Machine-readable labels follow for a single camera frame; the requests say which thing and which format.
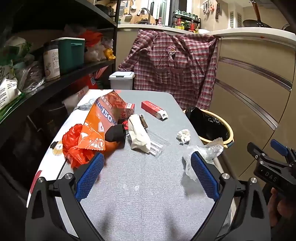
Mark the black bin liner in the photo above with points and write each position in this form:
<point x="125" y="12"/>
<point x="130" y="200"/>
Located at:
<point x="205" y="125"/>

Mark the hanging kitchen utensils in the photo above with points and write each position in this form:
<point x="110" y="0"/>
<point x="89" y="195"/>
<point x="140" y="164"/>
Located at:
<point x="209" y="8"/>

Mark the white printed sack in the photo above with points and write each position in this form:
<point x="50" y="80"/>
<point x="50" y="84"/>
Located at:
<point x="72" y="100"/>

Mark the yellow rimmed trash bin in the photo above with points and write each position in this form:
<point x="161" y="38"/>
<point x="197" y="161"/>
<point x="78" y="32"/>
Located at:
<point x="227" y="129"/>

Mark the green white food package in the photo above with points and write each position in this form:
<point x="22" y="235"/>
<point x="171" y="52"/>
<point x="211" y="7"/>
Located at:
<point x="9" y="69"/>

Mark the white lidded bin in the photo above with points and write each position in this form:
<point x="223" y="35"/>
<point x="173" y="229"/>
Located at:
<point x="121" y="80"/>

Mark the red plaid shirt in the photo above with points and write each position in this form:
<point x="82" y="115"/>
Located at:
<point x="161" y="76"/>

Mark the chrome faucet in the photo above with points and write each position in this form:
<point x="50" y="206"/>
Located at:
<point x="148" y="12"/>

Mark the dark plastic bag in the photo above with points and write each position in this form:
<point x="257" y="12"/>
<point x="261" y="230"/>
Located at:
<point x="32" y="76"/>

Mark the red orange crinkled bag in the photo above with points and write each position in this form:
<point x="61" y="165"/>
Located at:
<point x="92" y="38"/>

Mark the orange sack blue label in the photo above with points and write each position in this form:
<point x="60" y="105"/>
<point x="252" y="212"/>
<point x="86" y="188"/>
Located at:
<point x="92" y="80"/>

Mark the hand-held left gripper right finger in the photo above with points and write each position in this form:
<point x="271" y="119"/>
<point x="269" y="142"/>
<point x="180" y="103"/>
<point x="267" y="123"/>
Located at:
<point x="203" y="178"/>

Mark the black cloth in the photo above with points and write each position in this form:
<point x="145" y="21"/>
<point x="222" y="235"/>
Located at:
<point x="115" y="133"/>

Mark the white tissue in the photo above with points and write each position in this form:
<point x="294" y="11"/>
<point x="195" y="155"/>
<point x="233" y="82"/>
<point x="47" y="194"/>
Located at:
<point x="183" y="136"/>

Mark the metal grater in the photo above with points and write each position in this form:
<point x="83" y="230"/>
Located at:
<point x="123" y="7"/>

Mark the brown wrapper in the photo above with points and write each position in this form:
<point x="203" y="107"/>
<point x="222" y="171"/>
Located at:
<point x="143" y="121"/>

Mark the orange plastic bag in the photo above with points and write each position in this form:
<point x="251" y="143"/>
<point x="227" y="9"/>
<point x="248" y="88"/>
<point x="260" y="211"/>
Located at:
<point x="71" y="143"/>

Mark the black red printed packet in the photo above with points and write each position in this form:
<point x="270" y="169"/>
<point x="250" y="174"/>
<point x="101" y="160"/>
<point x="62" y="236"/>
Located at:
<point x="125" y="124"/>

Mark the black metal shelf rack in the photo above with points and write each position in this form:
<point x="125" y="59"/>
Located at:
<point x="69" y="76"/>

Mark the translucent white plastic bag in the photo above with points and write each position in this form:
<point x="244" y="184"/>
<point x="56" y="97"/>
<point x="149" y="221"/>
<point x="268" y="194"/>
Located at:
<point x="94" y="53"/>

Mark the black frying pan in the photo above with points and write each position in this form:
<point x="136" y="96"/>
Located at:
<point x="256" y="23"/>

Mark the clear plastic wrap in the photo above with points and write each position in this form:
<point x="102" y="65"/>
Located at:
<point x="208" y="150"/>

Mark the dark cooking pot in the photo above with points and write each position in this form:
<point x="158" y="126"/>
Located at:
<point x="104" y="9"/>

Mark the wooden cutting board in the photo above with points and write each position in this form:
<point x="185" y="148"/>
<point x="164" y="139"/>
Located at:
<point x="138" y="20"/>

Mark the clear plastic tube pack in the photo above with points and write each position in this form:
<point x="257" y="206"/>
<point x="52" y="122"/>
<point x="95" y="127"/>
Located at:
<point x="157" y="148"/>

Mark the pink bottle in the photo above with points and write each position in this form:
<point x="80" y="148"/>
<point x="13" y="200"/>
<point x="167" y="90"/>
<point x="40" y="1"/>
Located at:
<point x="159" y="22"/>

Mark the person's right hand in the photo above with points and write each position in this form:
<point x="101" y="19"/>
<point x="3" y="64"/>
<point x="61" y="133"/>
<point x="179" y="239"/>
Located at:
<point x="281" y="208"/>

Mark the red long carton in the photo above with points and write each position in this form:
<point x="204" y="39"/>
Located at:
<point x="152" y="107"/>

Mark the labelled tin can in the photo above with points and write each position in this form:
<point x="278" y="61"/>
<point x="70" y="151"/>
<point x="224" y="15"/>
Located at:
<point x="52" y="62"/>

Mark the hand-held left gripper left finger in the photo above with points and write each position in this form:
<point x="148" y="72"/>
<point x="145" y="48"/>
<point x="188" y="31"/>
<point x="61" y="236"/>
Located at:
<point x="90" y="178"/>

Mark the beige kitchen cabinet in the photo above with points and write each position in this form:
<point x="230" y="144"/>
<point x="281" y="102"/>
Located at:
<point x="249" y="88"/>

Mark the orange snack bag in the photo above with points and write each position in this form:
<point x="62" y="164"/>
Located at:
<point x="101" y="115"/>

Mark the white kitchen countertop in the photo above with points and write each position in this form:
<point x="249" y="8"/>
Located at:
<point x="242" y="31"/>

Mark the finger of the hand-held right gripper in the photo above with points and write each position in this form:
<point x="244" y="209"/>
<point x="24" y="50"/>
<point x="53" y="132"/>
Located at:
<point x="255" y="150"/>
<point x="279" y="147"/>

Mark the green plastic container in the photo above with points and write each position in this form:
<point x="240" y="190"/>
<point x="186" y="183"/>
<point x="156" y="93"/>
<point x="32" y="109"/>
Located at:
<point x="71" y="55"/>

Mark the white cloth pouch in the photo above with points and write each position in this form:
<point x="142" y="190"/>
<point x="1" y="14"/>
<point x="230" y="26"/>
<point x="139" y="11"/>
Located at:
<point x="138" y="136"/>

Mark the small red white carton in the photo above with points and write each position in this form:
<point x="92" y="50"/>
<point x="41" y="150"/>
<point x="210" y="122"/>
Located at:
<point x="127" y="110"/>

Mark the black spice rack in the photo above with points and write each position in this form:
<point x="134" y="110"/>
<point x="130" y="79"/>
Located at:
<point x="186" y="22"/>

